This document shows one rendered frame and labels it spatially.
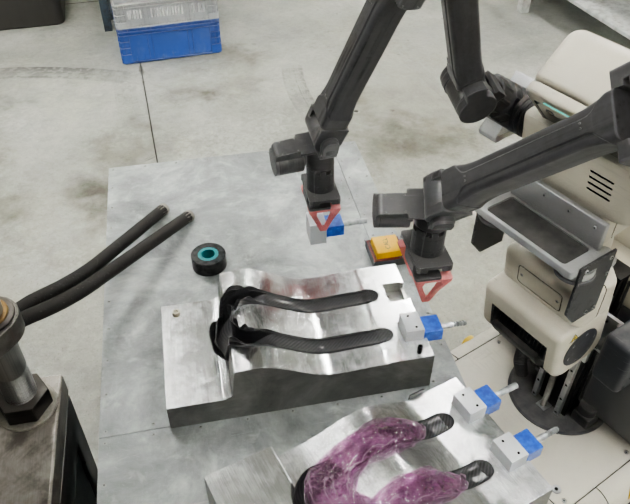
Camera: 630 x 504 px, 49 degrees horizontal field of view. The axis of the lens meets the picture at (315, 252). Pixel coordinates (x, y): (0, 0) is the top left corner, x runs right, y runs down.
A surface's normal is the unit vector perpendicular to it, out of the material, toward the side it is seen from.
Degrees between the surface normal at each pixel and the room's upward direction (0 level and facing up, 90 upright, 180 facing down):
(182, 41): 91
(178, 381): 0
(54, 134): 0
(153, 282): 0
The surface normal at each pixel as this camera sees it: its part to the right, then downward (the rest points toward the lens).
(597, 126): -0.89, -0.09
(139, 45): 0.28, 0.65
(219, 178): 0.00, -0.75
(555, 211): -0.83, 0.37
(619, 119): 0.43, -0.19
